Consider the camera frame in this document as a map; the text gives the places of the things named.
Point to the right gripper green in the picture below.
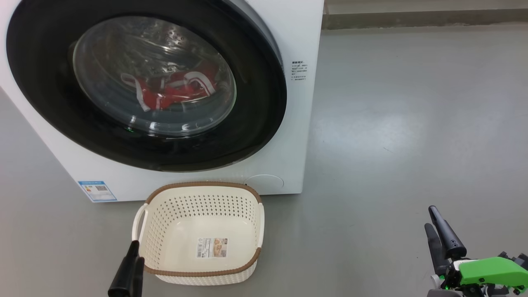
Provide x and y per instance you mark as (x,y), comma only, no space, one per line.
(491,270)

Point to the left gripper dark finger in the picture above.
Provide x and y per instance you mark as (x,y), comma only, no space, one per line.
(128,276)

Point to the red and white garment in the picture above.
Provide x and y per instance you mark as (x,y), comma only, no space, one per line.
(156,97)

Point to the black round glass washer door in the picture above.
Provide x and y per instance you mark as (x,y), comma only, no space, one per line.
(41,82)

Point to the cream basket with brown rim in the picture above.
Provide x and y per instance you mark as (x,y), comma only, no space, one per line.
(185,229)

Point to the white front-load washing machine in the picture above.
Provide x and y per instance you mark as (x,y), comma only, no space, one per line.
(297,33)

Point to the product label sticker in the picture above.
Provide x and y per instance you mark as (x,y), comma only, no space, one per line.
(212,247)

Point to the blue energy label sticker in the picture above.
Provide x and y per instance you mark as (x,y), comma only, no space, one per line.
(97,190)

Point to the round white filter cover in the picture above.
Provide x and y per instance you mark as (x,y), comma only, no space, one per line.
(266,184)

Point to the small black text label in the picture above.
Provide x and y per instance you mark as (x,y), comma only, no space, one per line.
(299,70)

